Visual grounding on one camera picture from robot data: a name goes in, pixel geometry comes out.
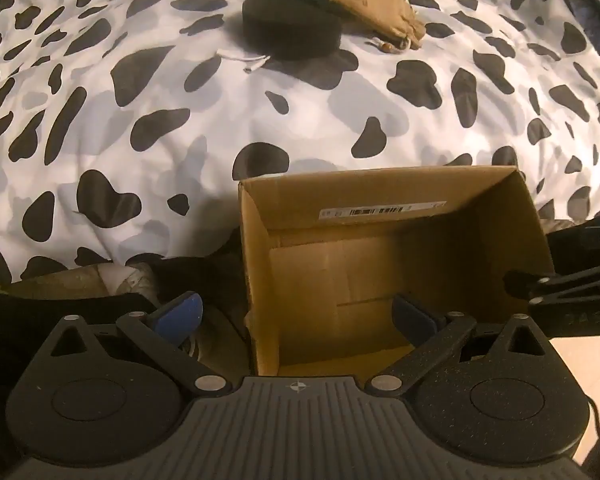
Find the black round plush cushion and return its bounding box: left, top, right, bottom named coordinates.
left=242, top=0, right=342, bottom=61

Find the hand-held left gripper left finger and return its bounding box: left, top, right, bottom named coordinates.
left=47, top=291, right=233, bottom=397

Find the brown cardboard box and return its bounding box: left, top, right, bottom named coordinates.
left=237, top=165, right=556, bottom=376

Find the white cord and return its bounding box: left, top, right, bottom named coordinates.
left=217, top=49, right=271, bottom=73

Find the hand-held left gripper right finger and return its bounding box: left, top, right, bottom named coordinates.
left=365, top=292, right=553, bottom=398

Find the brown crumpled paper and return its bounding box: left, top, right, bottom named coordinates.
left=0, top=261, right=158, bottom=303

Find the cow print blanket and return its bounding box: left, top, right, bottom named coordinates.
left=0, top=0, right=600, bottom=291

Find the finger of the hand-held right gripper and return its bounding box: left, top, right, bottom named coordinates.
left=502, top=265, right=600, bottom=308

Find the dark cloth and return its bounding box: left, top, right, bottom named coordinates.
left=0, top=227, right=253, bottom=461

